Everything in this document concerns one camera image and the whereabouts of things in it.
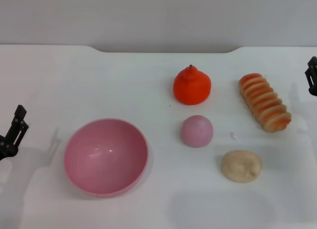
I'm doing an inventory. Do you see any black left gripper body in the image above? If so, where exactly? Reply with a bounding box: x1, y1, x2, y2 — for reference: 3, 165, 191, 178
0, 134, 18, 161

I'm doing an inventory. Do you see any pink plastic bowl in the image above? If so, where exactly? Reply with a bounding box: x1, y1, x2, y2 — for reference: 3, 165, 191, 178
63, 118, 149, 198

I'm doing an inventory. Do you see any beige egg yolk pastry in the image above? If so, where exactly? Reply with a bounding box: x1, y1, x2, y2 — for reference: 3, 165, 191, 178
221, 150, 263, 183

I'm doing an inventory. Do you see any striped bread roll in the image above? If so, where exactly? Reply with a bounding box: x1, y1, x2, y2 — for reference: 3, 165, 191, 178
238, 73, 292, 133

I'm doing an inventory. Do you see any orange tangerine toy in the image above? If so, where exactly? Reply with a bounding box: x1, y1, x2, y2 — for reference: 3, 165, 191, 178
172, 64, 212, 106

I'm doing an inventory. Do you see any pink round bun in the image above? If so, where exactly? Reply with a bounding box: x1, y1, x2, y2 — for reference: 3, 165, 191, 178
180, 114, 214, 148

